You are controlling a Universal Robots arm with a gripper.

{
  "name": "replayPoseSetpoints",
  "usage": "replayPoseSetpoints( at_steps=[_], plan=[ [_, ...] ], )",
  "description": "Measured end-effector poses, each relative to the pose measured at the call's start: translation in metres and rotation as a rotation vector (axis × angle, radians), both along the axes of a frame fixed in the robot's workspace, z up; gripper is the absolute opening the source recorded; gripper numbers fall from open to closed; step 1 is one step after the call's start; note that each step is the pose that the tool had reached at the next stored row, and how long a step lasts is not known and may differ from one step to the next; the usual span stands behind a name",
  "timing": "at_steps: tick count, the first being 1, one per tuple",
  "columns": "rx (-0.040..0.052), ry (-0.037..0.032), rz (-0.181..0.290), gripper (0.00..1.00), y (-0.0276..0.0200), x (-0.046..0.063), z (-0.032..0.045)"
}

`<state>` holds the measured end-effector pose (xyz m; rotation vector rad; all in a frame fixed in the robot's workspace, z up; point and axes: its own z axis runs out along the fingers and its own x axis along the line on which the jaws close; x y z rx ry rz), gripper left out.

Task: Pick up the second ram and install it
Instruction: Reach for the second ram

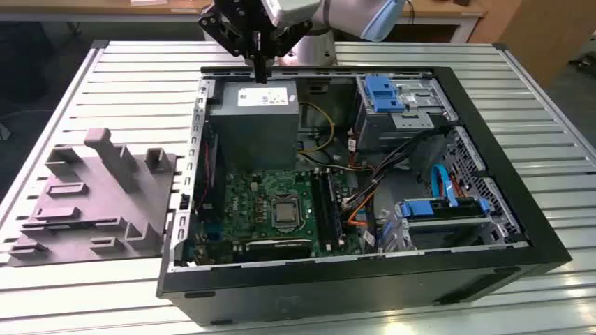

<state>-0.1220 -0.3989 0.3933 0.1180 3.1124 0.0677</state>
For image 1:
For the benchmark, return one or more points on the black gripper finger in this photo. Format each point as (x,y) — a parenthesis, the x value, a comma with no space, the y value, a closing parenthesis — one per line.
(221,33)
(290,42)

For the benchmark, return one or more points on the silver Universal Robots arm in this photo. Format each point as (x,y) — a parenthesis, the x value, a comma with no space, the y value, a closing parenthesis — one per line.
(316,49)

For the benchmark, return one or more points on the wooden desk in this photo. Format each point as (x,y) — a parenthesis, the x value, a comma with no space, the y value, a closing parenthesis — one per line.
(116,8)

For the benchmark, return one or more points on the blue plastic disk carrier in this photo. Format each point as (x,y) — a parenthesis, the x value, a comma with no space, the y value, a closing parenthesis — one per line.
(381,94)

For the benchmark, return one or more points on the grey power supply unit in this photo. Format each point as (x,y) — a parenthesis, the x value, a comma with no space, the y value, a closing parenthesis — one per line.
(256,139)

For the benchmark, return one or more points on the grey metal disk bay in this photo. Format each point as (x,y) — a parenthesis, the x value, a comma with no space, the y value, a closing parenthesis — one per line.
(446,223)
(409,122)

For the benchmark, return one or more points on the black case fan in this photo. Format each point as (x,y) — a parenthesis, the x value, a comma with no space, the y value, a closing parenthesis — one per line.
(213,167)

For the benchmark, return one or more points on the green motherboard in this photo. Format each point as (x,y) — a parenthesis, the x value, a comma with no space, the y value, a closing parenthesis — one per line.
(246,195)

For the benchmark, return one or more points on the silver CPU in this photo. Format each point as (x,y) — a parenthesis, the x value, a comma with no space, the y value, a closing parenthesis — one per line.
(285,213)

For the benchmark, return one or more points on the grey parts rack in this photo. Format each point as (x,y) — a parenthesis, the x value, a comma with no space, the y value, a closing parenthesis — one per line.
(93,195)

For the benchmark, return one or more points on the wooden cabinet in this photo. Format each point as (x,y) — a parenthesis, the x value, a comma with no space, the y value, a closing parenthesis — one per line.
(544,35)

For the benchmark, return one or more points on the hard disk in blue carrier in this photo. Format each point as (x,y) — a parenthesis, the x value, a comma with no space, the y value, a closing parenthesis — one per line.
(418,208)

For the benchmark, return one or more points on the blue expansion slot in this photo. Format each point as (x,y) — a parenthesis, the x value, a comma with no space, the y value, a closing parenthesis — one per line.
(213,232)

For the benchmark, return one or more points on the black graphics card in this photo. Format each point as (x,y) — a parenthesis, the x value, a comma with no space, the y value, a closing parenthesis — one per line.
(278,248)

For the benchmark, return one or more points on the black chair base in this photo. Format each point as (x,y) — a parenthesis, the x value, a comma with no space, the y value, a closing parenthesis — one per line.
(584,63)

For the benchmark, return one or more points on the black PC case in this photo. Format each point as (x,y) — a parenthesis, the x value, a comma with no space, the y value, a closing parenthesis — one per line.
(325,289)

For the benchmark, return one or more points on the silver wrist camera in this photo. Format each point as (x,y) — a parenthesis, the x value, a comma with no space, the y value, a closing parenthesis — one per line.
(293,12)

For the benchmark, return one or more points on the CPU socket metal frame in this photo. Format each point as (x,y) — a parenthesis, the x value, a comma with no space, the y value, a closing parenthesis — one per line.
(286,198)

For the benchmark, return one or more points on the blue plastic rail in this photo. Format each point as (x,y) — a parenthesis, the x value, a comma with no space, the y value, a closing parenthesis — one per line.
(386,237)

